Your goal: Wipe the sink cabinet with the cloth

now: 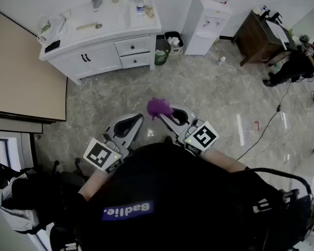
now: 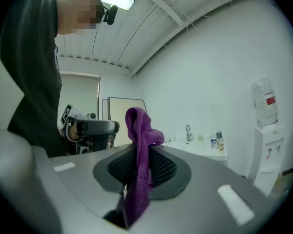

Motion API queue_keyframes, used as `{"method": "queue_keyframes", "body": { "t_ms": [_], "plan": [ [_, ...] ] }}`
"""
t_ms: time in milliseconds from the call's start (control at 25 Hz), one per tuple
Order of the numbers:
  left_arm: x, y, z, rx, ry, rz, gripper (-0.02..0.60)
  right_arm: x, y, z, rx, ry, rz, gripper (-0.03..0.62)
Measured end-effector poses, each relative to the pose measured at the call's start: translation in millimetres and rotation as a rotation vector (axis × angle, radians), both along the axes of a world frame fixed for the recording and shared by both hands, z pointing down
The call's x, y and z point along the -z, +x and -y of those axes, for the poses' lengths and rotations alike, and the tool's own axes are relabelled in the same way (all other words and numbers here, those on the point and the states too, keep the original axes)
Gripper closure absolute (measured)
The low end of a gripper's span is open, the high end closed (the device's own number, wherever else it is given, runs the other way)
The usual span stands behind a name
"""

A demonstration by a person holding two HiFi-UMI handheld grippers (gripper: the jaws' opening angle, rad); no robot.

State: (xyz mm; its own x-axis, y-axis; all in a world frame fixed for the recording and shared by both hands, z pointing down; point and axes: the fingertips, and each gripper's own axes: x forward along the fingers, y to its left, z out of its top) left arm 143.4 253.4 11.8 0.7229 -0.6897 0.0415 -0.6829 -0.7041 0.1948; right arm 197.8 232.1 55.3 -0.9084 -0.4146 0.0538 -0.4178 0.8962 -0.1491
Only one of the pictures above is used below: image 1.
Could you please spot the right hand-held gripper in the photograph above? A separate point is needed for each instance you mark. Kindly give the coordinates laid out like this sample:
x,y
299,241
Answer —
x,y
202,137

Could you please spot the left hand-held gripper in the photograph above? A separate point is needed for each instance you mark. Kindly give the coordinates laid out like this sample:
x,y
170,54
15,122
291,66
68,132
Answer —
x,y
102,155

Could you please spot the purple cloth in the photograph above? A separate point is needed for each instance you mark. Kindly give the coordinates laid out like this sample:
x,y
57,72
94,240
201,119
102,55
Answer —
x,y
157,107

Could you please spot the person's right forearm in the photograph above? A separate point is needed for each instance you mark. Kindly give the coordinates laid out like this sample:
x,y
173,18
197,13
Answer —
x,y
222,161

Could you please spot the person's left forearm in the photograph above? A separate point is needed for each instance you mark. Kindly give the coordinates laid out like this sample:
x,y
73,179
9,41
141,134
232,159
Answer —
x,y
94,182

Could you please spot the person's black clothed torso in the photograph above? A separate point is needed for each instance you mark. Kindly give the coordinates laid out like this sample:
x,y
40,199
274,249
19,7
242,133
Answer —
x,y
172,182

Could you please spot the black mesh bin green bag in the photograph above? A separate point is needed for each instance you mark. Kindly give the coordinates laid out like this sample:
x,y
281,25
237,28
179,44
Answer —
x,y
161,56

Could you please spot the small white bottle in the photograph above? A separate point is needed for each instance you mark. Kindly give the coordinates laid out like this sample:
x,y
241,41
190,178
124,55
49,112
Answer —
x,y
221,61

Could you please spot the black rectangular waste bin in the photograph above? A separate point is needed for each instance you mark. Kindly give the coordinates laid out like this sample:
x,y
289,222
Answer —
x,y
174,42

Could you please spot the white vanity cabinet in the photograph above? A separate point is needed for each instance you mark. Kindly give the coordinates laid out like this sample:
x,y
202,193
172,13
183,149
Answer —
x,y
102,52

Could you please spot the black office chair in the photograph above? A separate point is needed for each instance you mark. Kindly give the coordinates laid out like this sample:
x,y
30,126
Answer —
x,y
60,187

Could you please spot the white water dispenser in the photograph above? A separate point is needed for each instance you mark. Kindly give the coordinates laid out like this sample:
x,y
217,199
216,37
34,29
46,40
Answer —
x,y
199,27

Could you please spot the round metal sink plug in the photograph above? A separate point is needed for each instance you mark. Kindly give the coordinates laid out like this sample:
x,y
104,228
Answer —
x,y
99,25

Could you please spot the dark wooden vanity cabinet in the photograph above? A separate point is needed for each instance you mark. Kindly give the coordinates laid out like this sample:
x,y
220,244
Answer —
x,y
253,39

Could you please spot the pale wooden strip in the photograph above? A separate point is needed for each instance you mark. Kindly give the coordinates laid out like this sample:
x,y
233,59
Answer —
x,y
87,26

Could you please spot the black flat phone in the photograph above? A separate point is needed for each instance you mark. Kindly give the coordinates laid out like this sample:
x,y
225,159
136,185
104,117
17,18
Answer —
x,y
52,46

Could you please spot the beige sponge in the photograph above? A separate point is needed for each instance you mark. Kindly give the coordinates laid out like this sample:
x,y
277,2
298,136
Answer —
x,y
150,12

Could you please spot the beige flat board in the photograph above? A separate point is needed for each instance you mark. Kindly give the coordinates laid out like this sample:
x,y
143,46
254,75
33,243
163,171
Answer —
x,y
23,69

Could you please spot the water bottle blue label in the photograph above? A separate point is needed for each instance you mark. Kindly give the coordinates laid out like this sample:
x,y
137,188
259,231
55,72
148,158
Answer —
x,y
140,8

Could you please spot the white plastic bag green print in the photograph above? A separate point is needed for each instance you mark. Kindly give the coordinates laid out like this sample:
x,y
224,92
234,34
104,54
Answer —
x,y
52,25

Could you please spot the black faucet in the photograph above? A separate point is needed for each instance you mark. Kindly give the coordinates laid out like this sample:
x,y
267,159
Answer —
x,y
273,16

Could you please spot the grey garment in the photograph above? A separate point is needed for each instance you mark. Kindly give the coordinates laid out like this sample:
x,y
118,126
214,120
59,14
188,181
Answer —
x,y
15,213

